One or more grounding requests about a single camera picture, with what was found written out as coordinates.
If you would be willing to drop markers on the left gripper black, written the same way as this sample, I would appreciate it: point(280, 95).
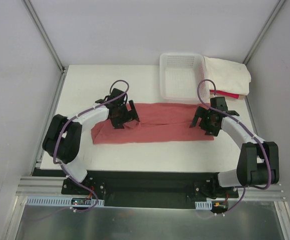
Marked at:
point(125, 114)

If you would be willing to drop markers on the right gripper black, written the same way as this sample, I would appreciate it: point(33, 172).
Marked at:
point(203, 120)

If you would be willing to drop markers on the salmon pink t shirt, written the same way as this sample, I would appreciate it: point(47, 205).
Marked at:
point(159, 122)

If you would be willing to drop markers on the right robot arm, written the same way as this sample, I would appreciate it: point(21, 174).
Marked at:
point(258, 162)

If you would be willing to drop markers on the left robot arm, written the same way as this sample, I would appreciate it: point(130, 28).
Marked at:
point(63, 138)

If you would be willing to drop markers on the folded cream t shirt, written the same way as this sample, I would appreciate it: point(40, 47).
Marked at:
point(228, 76)

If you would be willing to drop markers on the white perforated plastic basket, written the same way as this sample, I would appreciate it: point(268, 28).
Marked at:
point(180, 75)

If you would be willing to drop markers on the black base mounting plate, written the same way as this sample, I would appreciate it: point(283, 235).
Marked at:
point(136, 189)

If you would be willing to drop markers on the front aluminium rail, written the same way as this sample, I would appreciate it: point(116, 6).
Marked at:
point(51, 186)

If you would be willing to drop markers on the aluminium rail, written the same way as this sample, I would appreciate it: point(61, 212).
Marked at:
point(52, 106)
point(51, 186)

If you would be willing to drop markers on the left side aluminium rail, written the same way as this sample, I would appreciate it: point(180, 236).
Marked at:
point(52, 106)

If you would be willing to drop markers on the right white cable duct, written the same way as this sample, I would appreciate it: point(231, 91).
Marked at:
point(203, 205)

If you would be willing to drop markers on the white cable duct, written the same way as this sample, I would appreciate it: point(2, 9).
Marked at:
point(203, 205)
point(49, 201)

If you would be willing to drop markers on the left white cable duct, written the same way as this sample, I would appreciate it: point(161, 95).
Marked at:
point(49, 201)

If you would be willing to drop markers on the right aluminium frame post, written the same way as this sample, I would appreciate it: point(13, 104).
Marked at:
point(267, 24)

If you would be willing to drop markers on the aluminium frame post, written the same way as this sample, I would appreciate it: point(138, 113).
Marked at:
point(40, 27)
point(267, 24)

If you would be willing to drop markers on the left aluminium frame post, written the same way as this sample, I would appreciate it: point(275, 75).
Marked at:
point(40, 27)

